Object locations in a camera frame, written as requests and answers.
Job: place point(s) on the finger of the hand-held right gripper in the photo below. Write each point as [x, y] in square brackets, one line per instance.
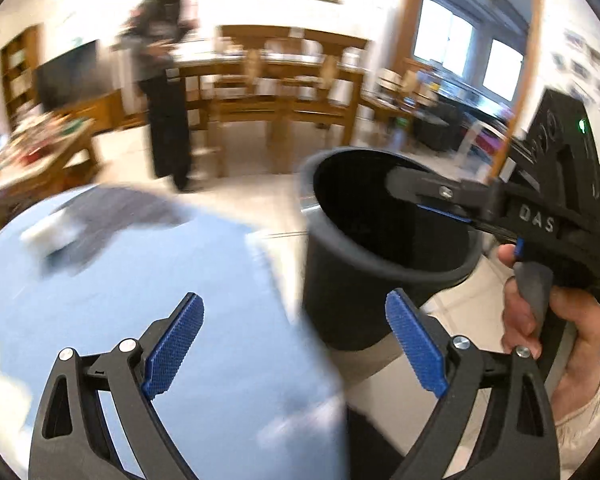
[445, 212]
[430, 187]

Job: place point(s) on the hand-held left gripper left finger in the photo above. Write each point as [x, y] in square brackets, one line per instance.
[172, 347]

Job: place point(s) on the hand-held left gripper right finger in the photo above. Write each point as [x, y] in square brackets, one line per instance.
[415, 342]

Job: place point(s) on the black plastic bin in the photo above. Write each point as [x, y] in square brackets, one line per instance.
[340, 285]

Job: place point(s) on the person's right hand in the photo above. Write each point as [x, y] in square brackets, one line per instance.
[587, 330]

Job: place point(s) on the grey cloth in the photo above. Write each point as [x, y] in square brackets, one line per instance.
[125, 215]

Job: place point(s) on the wooden chair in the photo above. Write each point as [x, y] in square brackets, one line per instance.
[250, 85]
[315, 90]

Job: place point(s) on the bright window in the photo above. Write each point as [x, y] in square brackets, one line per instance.
[435, 30]

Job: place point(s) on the white paper scrap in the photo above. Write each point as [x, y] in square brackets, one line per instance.
[50, 235]

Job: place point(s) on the long wooden table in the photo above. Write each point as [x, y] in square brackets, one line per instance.
[280, 65]

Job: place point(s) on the cluttered wooden table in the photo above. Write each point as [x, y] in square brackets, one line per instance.
[40, 145]

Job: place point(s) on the black television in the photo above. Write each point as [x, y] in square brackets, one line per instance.
[67, 75]

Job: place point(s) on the wooden bookshelf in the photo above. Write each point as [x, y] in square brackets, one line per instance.
[20, 75]

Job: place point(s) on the row of wall photos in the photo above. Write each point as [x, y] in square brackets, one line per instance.
[587, 67]

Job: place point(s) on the wooden door frame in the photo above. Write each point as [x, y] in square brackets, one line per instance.
[525, 60]

